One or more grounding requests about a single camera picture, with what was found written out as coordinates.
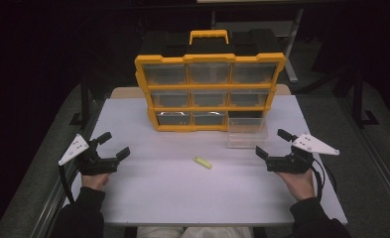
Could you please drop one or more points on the small yellow block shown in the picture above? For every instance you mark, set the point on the small yellow block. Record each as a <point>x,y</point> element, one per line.
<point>202,162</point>

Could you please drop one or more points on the person's left hand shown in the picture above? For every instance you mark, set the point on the person's left hand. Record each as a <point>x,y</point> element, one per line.
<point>95,181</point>

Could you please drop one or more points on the yellow and black organizer cabinet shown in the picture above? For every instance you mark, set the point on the yellow and black organizer cabinet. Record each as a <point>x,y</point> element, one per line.
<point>162,61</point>

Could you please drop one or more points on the beige wooden board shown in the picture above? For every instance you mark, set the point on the beige wooden board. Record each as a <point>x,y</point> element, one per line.
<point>126,92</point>

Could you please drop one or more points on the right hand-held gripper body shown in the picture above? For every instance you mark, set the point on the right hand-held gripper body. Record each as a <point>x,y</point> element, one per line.
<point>295,162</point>

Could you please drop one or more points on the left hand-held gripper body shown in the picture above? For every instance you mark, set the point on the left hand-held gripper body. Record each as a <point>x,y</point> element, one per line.
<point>95,163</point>

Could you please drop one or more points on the clear plastic drawer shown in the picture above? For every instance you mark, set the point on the clear plastic drawer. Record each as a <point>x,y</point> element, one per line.
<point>247,134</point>

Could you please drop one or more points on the grey metal stand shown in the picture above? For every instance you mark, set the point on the grey metal stand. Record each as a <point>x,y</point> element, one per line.
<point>290,49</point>

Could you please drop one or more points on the person's right hand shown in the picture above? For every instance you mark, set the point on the person's right hand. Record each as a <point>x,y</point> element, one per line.
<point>298,185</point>

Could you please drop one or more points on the metal frame rail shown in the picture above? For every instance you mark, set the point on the metal frame rail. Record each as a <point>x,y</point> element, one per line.
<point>60,195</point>
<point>377,158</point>

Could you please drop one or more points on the black floor stand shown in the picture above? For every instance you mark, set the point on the black floor stand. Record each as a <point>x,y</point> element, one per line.
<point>83,105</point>
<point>359,99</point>

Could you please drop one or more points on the person's legs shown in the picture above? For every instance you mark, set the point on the person's legs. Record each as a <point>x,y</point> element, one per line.
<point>195,232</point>

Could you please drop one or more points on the grid of clear closed drawers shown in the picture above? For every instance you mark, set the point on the grid of clear closed drawers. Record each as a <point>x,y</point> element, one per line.
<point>209,97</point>

